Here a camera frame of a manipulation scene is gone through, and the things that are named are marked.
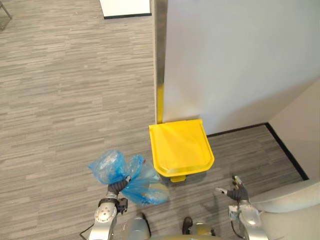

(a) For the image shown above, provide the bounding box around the robot right leg with foot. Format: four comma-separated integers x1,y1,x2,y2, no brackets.
181,216,216,237

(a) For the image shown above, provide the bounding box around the metal wall corner guard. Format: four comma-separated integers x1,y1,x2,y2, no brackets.
153,0,168,125

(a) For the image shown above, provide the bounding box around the blue plastic trash bag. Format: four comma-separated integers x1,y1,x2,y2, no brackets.
87,149,170,207

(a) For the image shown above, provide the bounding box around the yellow pedal trash can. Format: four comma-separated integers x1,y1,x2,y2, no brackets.
148,118,216,183

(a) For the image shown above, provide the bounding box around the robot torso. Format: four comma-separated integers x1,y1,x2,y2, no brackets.
149,233,227,240

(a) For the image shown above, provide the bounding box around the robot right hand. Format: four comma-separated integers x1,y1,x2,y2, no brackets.
215,175,250,202

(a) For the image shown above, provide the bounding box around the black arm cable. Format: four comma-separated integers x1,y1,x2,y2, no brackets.
79,224,94,240

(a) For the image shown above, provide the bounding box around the metal furniture leg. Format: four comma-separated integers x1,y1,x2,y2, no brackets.
0,0,13,31

